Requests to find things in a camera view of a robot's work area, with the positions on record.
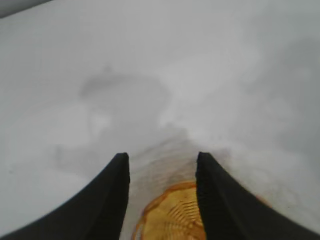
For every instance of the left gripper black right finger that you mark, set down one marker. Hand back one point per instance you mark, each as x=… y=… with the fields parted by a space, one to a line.
x=225 y=212

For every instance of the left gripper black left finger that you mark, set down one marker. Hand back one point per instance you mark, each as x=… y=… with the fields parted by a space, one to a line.
x=100 y=205

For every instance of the yellow woven wicker basket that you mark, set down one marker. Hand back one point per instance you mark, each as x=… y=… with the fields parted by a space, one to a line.
x=172 y=215

